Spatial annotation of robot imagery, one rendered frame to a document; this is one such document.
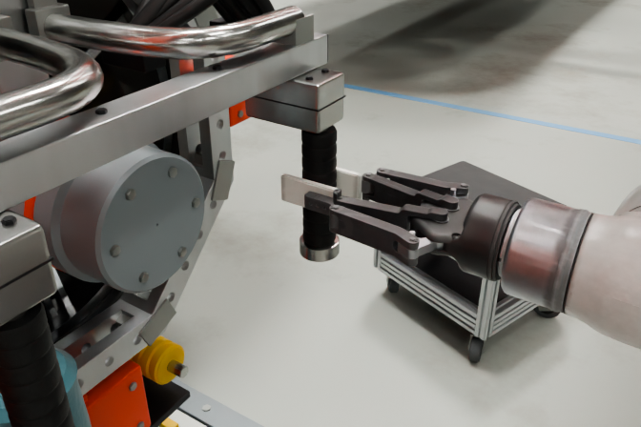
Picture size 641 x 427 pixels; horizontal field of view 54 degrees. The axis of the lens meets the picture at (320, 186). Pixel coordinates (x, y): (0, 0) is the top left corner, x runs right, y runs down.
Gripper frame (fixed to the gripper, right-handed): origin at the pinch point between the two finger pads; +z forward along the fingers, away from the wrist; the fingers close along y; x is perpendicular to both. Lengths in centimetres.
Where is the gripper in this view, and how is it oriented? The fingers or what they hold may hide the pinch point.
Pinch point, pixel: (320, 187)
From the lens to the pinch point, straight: 65.6
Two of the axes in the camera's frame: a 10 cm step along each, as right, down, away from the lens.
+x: 0.0, -8.9, -4.6
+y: 5.4, -3.9, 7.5
